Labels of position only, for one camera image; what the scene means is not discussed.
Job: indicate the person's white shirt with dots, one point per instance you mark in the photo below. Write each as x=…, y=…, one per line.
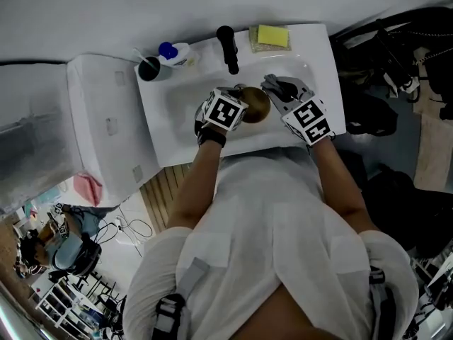
x=269, y=218

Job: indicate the tan floor mat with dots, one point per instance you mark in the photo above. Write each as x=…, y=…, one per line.
x=433, y=136

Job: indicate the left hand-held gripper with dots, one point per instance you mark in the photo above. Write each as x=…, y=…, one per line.
x=224, y=109

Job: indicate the white toothbrush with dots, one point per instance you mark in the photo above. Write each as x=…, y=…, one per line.
x=141, y=56

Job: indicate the dark green cup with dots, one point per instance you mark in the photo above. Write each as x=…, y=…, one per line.
x=152, y=71

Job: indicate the person's left hand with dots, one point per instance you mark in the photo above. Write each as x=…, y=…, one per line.
x=209, y=133

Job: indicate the white sink basin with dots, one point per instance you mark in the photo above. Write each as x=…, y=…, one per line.
x=318, y=48

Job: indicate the white shelf rack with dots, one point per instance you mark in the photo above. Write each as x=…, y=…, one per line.
x=60, y=305

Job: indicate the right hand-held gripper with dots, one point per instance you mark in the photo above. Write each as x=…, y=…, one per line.
x=307, y=119

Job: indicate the large black bag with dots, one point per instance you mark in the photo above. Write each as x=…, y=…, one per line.
x=407, y=207

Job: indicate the white power strip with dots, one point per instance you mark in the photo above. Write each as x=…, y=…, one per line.
x=119, y=222

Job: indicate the light blue face mask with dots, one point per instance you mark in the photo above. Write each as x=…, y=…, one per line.
x=53, y=195

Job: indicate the person's right forearm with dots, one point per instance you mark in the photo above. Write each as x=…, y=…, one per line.
x=341, y=186

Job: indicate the grey plastic-covered appliance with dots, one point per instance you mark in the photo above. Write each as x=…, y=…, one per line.
x=32, y=136

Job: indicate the brown round bowl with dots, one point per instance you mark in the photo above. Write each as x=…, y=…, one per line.
x=256, y=105

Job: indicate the black faucet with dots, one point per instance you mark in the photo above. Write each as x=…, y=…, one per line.
x=228, y=46

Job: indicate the person's left forearm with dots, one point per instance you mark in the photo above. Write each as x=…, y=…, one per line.
x=194, y=190

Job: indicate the person's bare chest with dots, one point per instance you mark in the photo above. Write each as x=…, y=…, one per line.
x=301, y=314

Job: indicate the yellow sponge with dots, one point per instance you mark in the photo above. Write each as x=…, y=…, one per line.
x=253, y=46
x=272, y=35

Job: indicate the blue-pump soap bottle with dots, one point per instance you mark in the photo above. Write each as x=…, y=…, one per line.
x=175, y=53

